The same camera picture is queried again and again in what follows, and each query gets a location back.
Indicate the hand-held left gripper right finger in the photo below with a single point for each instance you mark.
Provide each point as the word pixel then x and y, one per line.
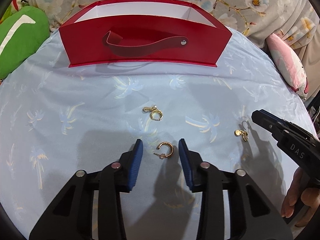
pixel 186 165

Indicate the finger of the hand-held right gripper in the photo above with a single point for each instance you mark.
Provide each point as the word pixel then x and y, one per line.
pixel 267 123

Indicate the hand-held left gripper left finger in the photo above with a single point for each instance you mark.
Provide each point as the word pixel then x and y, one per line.
pixel 135 165

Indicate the gold hoop earring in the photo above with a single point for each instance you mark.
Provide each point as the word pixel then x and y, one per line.
pixel 171 151

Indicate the gold drop earring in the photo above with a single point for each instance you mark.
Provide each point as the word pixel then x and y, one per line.
pixel 236 132
pixel 145 109

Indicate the person's right hand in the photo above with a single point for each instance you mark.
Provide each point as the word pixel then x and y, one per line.
pixel 290 200

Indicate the pink cartoon pillow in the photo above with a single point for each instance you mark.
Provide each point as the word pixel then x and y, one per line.
pixel 285 60

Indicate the light blue palm print sheet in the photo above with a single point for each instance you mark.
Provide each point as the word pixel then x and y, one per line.
pixel 75 92

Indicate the grey floral quilt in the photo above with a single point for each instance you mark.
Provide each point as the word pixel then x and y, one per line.
pixel 225 10

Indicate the green round cushion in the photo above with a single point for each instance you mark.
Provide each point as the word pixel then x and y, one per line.
pixel 30 42

